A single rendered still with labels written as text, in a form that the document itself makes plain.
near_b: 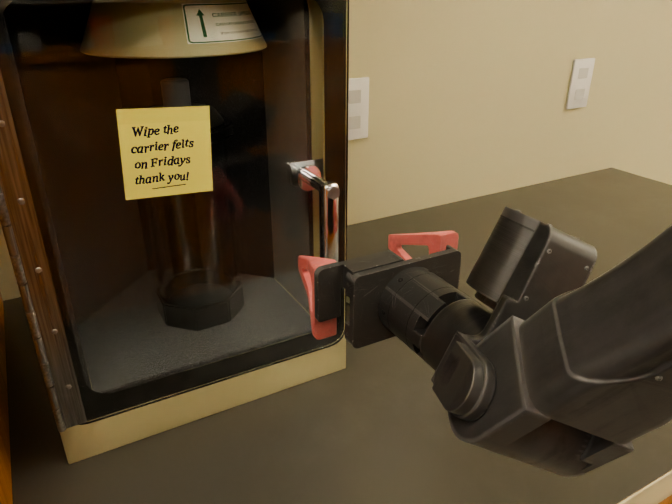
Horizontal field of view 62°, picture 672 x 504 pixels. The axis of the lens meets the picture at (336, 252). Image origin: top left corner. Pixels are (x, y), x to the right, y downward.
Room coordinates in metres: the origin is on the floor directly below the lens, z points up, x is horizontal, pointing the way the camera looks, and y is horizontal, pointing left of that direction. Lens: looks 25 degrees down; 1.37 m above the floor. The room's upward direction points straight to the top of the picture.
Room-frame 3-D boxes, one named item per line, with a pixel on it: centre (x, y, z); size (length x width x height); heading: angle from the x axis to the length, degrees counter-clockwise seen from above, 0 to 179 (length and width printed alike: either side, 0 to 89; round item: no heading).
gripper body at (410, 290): (0.37, -0.07, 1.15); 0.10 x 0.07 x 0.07; 119
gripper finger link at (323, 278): (0.42, 0.00, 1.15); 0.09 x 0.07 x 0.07; 29
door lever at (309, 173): (0.51, 0.01, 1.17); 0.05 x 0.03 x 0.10; 29
